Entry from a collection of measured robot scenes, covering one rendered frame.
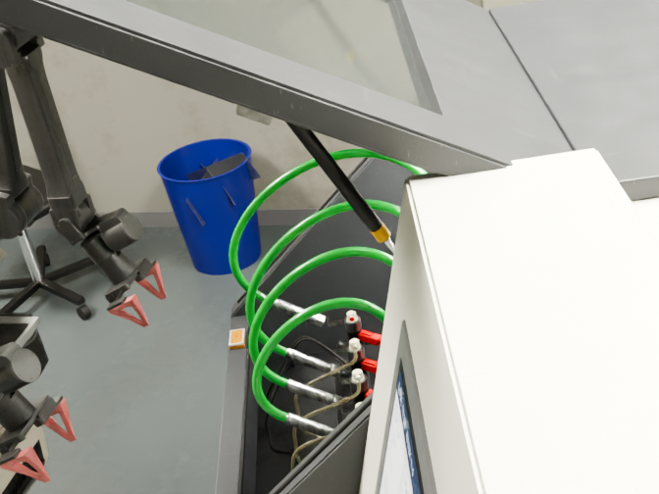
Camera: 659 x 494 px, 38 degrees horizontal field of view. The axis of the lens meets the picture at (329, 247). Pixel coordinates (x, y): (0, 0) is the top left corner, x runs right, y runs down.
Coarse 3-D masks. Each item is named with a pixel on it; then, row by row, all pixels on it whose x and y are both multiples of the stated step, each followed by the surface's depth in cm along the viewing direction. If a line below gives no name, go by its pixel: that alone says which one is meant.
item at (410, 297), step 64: (448, 192) 105; (512, 192) 103; (576, 192) 101; (448, 256) 94; (512, 256) 92; (576, 256) 91; (640, 256) 89; (384, 320) 119; (448, 320) 85; (512, 320) 84; (576, 320) 82; (640, 320) 81; (384, 384) 116; (448, 384) 80; (512, 384) 76; (576, 384) 75; (640, 384) 74; (448, 448) 78; (512, 448) 70; (576, 448) 69; (640, 448) 68
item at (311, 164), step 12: (336, 156) 147; (348, 156) 147; (360, 156) 147; (372, 156) 147; (384, 156) 147; (300, 168) 148; (312, 168) 148; (408, 168) 148; (276, 180) 149; (288, 180) 149; (264, 192) 150; (252, 204) 151; (240, 228) 152; (240, 276) 157
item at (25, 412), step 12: (12, 396) 156; (24, 396) 159; (48, 396) 162; (0, 408) 155; (12, 408) 156; (24, 408) 157; (36, 408) 159; (0, 420) 156; (12, 420) 156; (24, 420) 157; (12, 432) 156; (24, 432) 154; (0, 444) 156
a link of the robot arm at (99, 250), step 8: (96, 232) 189; (88, 240) 189; (96, 240) 189; (88, 248) 189; (96, 248) 189; (104, 248) 189; (88, 256) 191; (96, 256) 190; (104, 256) 190; (96, 264) 191
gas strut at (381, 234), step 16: (304, 128) 109; (304, 144) 110; (320, 144) 110; (320, 160) 111; (336, 176) 112; (352, 192) 113; (352, 208) 115; (368, 208) 115; (368, 224) 116; (384, 240) 117
